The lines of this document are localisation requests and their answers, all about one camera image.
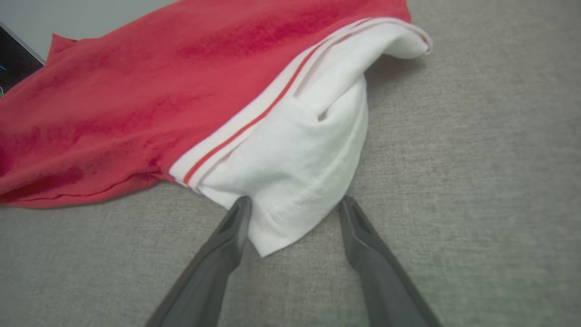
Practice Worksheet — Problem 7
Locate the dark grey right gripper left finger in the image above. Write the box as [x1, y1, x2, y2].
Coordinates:
[144, 196, 253, 327]

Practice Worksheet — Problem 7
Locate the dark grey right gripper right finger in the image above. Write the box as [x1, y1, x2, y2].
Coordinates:
[338, 195, 443, 327]

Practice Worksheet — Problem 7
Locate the red Bulls basketball jersey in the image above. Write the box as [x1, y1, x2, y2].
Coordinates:
[0, 0, 434, 258]

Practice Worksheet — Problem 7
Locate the black panel with grey edge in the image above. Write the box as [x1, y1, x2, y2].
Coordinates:
[0, 23, 46, 97]

